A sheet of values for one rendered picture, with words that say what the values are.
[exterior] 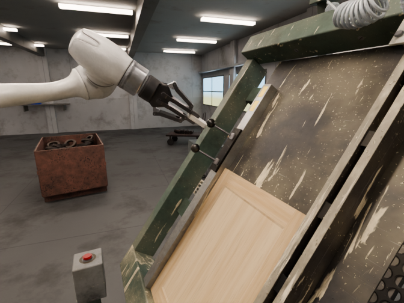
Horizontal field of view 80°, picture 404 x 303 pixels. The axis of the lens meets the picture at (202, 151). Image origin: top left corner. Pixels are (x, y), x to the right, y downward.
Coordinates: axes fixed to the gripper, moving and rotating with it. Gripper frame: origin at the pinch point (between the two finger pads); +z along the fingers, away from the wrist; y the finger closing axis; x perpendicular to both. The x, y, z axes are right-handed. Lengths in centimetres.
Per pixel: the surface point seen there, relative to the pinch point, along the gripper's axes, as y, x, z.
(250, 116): -9.5, -13.5, 21.5
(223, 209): 18.8, 12.0, 24.3
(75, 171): 241, -246, -25
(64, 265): 220, -87, 10
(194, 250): 36.5, 17.4, 23.7
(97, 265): 77, 5, 3
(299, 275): 3, 47, 22
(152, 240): 66, -8, 22
